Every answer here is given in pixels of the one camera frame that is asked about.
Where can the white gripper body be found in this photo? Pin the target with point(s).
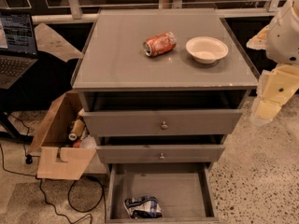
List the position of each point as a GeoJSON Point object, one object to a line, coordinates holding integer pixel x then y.
{"type": "Point", "coordinates": [284, 36]}

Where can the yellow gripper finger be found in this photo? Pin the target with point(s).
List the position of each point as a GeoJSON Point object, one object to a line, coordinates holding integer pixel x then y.
{"type": "Point", "coordinates": [259, 41]}
{"type": "Point", "coordinates": [263, 112]}

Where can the blue chip bag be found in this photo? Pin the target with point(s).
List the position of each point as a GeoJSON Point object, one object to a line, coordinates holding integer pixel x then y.
{"type": "Point", "coordinates": [144, 207]}

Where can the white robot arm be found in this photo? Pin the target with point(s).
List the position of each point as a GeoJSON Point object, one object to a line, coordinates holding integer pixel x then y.
{"type": "Point", "coordinates": [280, 41]}

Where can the grey middle drawer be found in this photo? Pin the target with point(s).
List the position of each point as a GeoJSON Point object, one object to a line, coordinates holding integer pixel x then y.
{"type": "Point", "coordinates": [159, 153]}

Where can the grey drawer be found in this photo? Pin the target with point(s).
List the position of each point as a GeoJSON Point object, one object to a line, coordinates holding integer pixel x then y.
{"type": "Point", "coordinates": [162, 122]}
{"type": "Point", "coordinates": [159, 153]}
{"type": "Point", "coordinates": [181, 189]}

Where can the grey drawer cabinet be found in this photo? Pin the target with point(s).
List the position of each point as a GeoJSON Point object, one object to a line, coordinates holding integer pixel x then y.
{"type": "Point", "coordinates": [116, 74]}

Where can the grey bottom drawer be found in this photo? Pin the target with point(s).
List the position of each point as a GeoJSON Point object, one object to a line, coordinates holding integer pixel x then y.
{"type": "Point", "coordinates": [181, 189]}

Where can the grey top drawer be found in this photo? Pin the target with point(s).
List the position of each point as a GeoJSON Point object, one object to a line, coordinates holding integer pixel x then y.
{"type": "Point", "coordinates": [162, 122]}

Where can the white paper bowl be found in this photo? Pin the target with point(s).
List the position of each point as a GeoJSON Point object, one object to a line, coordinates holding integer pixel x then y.
{"type": "Point", "coordinates": [206, 50]}

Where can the crushed orange soda can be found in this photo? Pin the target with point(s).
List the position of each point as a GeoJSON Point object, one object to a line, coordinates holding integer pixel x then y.
{"type": "Point", "coordinates": [159, 44]}

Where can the yellow bottle in box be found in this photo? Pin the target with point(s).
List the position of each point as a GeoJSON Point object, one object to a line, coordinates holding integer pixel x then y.
{"type": "Point", "coordinates": [76, 130]}

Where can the cardboard box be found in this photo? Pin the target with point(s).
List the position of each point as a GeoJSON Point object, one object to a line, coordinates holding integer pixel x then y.
{"type": "Point", "coordinates": [57, 161]}

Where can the open laptop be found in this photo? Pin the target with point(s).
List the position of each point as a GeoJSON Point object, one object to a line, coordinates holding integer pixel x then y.
{"type": "Point", "coordinates": [18, 50]}

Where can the black desk leg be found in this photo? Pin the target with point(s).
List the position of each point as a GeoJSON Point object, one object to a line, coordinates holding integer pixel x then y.
{"type": "Point", "coordinates": [11, 133]}

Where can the white pipe rail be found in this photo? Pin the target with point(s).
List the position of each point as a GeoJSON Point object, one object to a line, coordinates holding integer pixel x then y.
{"type": "Point", "coordinates": [223, 13]}

